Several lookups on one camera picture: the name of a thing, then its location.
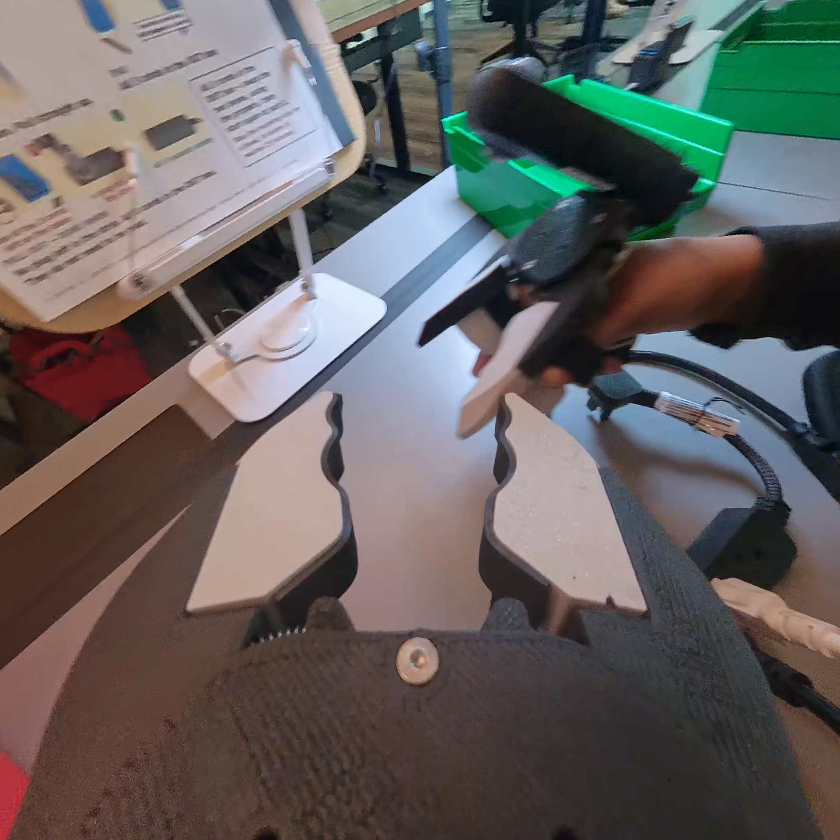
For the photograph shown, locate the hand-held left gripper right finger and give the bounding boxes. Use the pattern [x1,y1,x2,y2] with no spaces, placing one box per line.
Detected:
[481,392,648,613]

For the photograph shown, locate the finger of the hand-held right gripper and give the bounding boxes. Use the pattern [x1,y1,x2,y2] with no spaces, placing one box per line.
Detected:
[418,256,514,347]
[457,301,563,439]

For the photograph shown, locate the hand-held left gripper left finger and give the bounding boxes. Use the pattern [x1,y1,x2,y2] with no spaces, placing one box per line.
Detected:
[185,392,360,613]

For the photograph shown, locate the black power cord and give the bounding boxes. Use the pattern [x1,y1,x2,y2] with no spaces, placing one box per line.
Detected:
[748,646,840,732]
[623,350,840,500]

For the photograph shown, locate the white power cord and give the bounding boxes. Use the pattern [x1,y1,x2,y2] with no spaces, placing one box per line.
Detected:
[712,577,840,654]

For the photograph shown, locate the person's right forearm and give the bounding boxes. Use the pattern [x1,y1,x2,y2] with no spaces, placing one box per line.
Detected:
[689,222,840,352]

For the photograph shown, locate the person's right hand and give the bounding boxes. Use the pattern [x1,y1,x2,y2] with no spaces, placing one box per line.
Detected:
[538,233,765,389]

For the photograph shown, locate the green storage bin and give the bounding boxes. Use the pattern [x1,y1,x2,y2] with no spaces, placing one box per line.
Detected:
[441,74,735,242]
[699,0,840,139]

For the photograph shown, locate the black office chairs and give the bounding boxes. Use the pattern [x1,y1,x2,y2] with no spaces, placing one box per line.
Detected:
[482,0,592,63]

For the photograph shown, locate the wooden display board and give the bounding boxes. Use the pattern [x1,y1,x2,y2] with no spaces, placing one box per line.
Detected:
[613,13,723,89]

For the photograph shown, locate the wooden top desk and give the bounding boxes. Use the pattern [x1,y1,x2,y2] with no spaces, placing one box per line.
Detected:
[328,0,460,173]

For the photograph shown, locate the red storage tote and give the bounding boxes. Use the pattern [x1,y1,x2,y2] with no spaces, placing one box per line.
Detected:
[10,325,155,421]

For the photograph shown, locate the instruction board on white stand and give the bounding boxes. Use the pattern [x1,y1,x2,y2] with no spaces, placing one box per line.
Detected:
[0,0,388,424]

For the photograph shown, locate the open red storage bin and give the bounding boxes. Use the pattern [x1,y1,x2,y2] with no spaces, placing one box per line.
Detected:
[0,751,30,831]

